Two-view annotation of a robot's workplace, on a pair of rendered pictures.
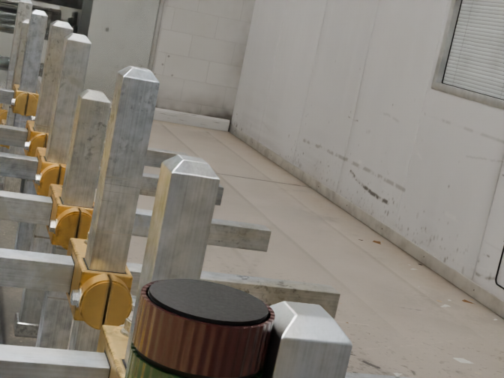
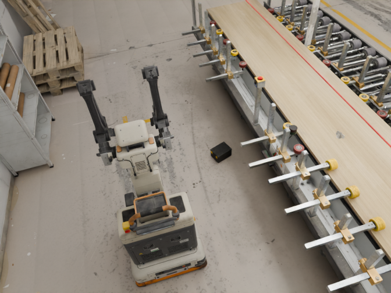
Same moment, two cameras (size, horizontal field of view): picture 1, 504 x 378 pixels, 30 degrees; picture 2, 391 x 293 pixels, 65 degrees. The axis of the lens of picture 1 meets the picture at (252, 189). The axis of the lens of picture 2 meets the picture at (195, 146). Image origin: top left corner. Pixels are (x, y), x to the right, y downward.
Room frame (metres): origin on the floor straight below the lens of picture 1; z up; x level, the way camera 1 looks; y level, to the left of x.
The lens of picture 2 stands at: (2.05, -0.52, 2.77)
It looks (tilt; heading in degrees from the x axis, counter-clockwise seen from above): 48 degrees down; 187
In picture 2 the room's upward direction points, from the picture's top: 6 degrees counter-clockwise
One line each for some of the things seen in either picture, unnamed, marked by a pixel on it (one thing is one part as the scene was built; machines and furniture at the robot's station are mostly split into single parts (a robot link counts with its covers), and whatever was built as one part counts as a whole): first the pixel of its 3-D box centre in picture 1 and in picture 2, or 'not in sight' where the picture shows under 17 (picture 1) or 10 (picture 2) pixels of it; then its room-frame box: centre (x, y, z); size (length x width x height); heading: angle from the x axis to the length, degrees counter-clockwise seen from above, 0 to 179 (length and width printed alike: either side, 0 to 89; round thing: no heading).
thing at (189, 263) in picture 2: not in sight; (173, 268); (1.13, -0.94, 0.23); 0.41 x 0.02 x 0.08; 108
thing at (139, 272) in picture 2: not in sight; (163, 237); (0.83, -1.06, 0.16); 0.67 x 0.64 x 0.25; 18
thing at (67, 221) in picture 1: (70, 217); (342, 231); (1.14, 0.21, 0.95); 0.14 x 0.06 x 0.05; 19
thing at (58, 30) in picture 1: (40, 159); not in sight; (1.60, 0.37, 0.92); 0.04 x 0.04 x 0.48; 19
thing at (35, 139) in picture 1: (41, 142); not in sight; (1.62, 0.38, 0.95); 0.14 x 0.06 x 0.05; 19
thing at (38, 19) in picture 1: (22, 118); not in sight; (2.07, 0.53, 0.91); 0.04 x 0.04 x 0.48; 19
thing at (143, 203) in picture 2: not in sight; (152, 207); (0.93, -1.02, 0.87); 0.23 x 0.15 x 0.11; 108
